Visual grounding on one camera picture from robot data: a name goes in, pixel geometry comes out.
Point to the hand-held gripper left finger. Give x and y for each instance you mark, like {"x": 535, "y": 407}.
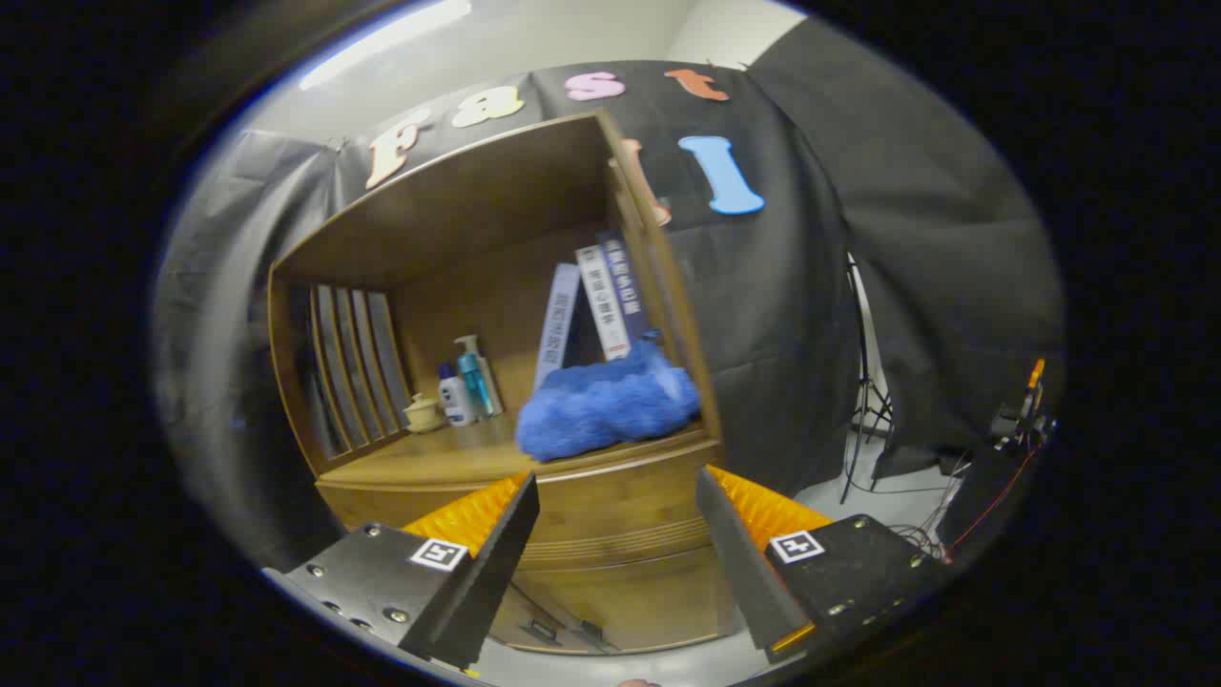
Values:
{"x": 477, "y": 592}

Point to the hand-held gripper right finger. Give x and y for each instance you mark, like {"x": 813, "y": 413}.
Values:
{"x": 744, "y": 563}

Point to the wooden drawer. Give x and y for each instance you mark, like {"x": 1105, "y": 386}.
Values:
{"x": 610, "y": 515}

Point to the wooden countertop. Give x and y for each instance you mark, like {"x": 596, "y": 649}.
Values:
{"x": 429, "y": 468}

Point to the wooden cabinet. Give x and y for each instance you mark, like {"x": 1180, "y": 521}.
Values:
{"x": 458, "y": 191}

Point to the cream lidded teacup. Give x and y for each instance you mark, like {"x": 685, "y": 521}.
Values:
{"x": 423, "y": 415}

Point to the white bottle blue cap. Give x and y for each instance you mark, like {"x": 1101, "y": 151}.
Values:
{"x": 456, "y": 401}

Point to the black light stand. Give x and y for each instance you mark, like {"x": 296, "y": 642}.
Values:
{"x": 863, "y": 401}

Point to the pale slim tube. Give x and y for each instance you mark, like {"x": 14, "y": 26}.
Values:
{"x": 494, "y": 386}

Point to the blue fluffy towel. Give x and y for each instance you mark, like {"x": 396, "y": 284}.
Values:
{"x": 610, "y": 405}

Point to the blue pump bottle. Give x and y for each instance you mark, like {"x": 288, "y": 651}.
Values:
{"x": 474, "y": 382}

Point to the black equipment box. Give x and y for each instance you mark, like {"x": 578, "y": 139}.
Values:
{"x": 983, "y": 496}

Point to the pale grey book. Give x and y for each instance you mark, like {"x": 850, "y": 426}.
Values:
{"x": 558, "y": 324}

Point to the white spine book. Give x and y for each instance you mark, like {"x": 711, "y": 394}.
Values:
{"x": 603, "y": 301}

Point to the dark blue book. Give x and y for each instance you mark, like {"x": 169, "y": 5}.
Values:
{"x": 630, "y": 277}

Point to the orange tipped tool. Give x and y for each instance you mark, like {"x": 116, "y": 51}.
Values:
{"x": 1035, "y": 377}

